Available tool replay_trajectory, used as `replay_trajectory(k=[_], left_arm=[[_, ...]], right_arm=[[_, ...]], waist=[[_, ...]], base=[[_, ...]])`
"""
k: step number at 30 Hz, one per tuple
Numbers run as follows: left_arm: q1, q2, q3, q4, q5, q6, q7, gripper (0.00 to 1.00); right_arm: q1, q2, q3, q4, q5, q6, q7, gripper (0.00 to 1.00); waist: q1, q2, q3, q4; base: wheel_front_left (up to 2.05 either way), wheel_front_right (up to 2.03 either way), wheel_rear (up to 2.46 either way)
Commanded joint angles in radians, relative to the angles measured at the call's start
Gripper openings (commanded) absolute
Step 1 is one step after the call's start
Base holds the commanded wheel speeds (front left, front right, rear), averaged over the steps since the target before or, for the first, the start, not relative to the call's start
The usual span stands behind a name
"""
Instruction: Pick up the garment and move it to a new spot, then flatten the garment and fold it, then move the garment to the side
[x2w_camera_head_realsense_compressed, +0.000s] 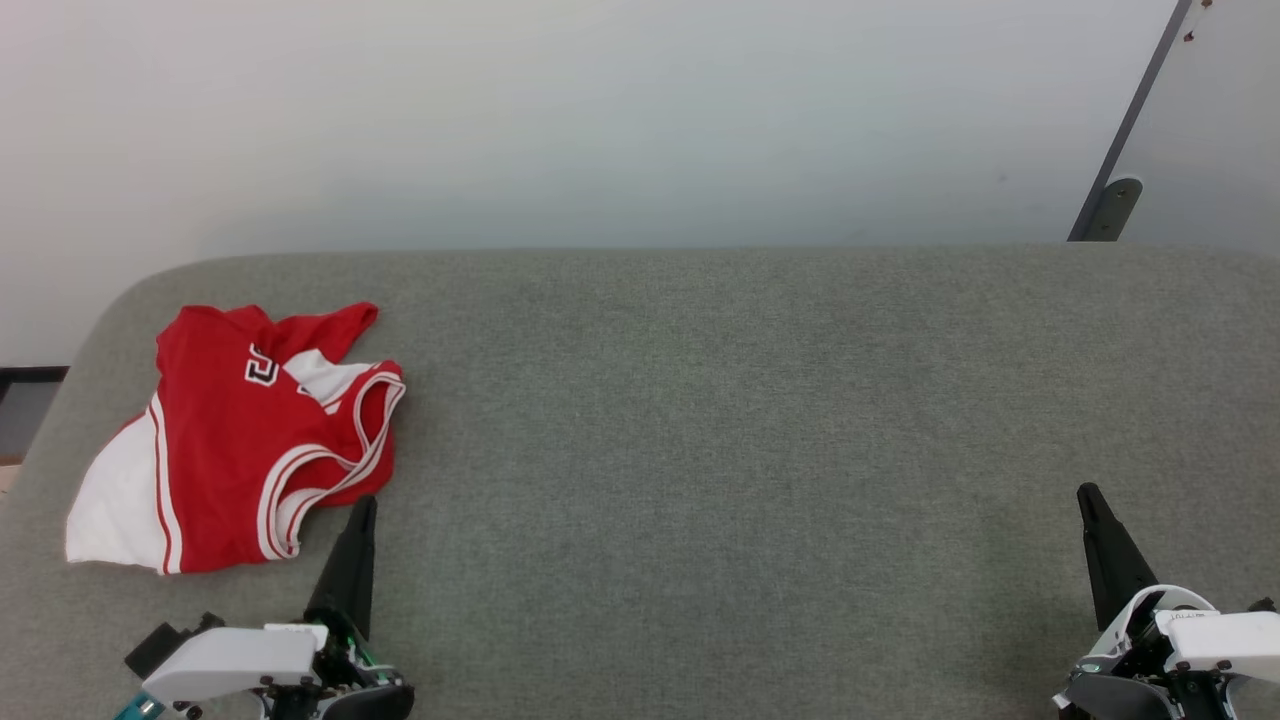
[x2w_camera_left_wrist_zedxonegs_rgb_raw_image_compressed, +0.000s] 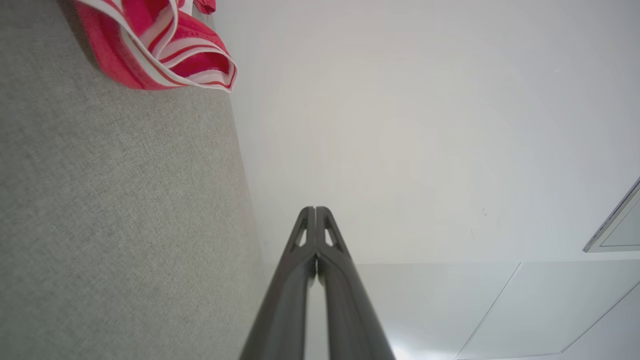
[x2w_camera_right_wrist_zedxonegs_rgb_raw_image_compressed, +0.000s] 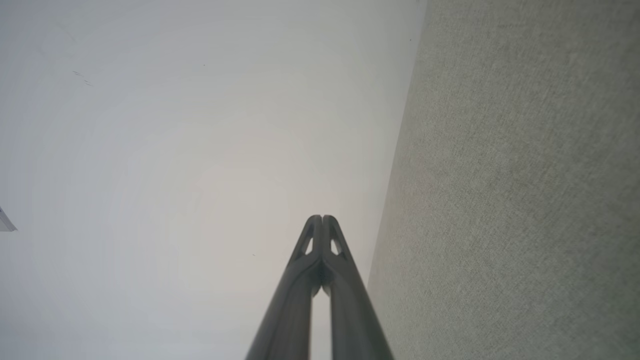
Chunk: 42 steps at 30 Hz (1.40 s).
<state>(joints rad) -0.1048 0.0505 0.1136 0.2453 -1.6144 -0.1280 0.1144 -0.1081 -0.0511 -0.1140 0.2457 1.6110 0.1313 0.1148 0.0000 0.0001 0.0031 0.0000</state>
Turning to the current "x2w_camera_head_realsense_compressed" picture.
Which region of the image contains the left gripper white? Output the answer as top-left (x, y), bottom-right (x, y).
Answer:
top-left (140, 495), bottom-right (416, 720)

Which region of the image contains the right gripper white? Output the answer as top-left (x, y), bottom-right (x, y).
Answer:
top-left (1077, 483), bottom-right (1280, 720)

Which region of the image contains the red and white basketball jersey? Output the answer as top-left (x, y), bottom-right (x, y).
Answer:
top-left (65, 302), bottom-right (407, 576)

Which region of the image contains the grey metal partition post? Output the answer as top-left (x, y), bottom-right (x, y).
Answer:
top-left (1067, 0), bottom-right (1216, 243)

